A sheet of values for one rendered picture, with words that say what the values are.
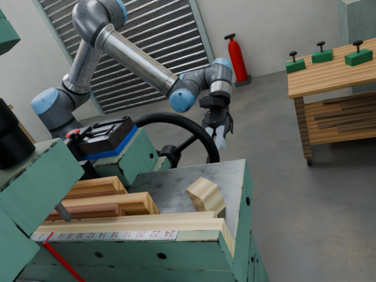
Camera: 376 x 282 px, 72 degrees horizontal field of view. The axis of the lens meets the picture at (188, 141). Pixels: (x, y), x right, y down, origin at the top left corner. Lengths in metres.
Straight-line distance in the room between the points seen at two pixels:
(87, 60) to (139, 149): 0.61
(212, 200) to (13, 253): 0.23
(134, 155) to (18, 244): 0.30
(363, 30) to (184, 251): 2.26
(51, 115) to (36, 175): 0.79
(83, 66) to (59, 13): 3.17
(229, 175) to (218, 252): 0.17
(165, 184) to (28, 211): 0.22
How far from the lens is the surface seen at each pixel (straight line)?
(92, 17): 0.91
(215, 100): 0.77
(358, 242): 1.46
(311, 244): 1.44
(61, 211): 0.45
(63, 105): 1.18
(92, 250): 0.40
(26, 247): 0.34
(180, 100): 0.82
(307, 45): 3.37
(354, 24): 2.41
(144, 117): 0.69
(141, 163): 0.58
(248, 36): 3.34
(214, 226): 0.31
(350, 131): 1.78
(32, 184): 0.39
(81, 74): 1.17
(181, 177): 0.49
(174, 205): 0.44
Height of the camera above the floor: 1.18
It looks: 28 degrees down
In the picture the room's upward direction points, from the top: 24 degrees counter-clockwise
